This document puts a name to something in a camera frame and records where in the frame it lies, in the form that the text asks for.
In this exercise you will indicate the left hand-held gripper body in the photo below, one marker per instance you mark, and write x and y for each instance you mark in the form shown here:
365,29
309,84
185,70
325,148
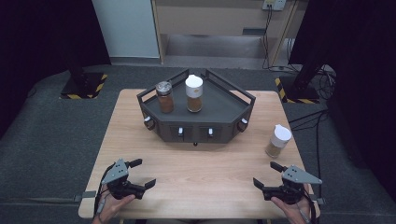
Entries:
116,172

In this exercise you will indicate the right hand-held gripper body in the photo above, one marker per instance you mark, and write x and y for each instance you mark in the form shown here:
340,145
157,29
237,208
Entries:
297,175

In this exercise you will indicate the silver lid spice jar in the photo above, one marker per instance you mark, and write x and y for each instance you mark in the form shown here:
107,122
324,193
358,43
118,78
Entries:
165,98

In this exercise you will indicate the dark corner shelf rack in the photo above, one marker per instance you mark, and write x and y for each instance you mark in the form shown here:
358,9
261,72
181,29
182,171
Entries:
218,105

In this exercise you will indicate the white cap spice jar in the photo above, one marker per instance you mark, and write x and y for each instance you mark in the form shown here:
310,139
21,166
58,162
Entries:
280,137
194,90

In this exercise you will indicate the person's left hand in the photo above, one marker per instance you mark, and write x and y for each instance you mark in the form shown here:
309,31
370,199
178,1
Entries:
110,208

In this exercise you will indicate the person's right hand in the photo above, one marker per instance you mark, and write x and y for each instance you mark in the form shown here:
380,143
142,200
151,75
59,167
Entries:
294,213

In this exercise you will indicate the grey table clamp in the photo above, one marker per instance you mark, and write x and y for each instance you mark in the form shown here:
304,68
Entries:
319,199
85,196

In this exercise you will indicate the striped black stand base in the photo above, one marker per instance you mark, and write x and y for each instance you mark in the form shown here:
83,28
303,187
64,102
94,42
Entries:
295,95
90,88

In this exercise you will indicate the dark curtain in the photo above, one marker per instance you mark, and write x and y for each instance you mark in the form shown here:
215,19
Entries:
361,77
37,46

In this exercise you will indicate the white panel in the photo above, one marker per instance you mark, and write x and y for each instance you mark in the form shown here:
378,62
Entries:
127,28

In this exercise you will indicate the black stand post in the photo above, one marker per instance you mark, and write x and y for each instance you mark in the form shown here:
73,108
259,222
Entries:
306,76
76,73

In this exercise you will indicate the white wall power socket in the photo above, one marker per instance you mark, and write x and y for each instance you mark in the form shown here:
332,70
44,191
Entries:
274,4

